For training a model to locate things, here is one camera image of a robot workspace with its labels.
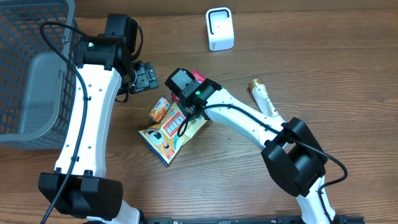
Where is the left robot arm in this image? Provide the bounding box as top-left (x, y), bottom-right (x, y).
top-left (38, 14), bottom-right (159, 223)

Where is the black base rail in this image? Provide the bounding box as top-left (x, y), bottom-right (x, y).
top-left (136, 216), bottom-right (365, 224)

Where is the white barcode scanner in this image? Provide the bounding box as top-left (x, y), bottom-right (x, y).
top-left (205, 7), bottom-right (234, 52)

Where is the red purple snack packet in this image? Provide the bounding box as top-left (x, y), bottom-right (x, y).
top-left (170, 70), bottom-right (206, 103)

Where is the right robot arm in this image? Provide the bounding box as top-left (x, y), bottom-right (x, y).
top-left (165, 68), bottom-right (336, 223)

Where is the small orange candy pack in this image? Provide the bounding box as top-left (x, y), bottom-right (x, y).
top-left (149, 97), bottom-right (170, 122)

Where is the grey plastic mesh basket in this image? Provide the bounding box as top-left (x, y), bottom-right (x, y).
top-left (1, 0), bottom-right (76, 149)

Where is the white orange snack bag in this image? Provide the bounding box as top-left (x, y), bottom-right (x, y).
top-left (139, 102), bottom-right (206, 166)

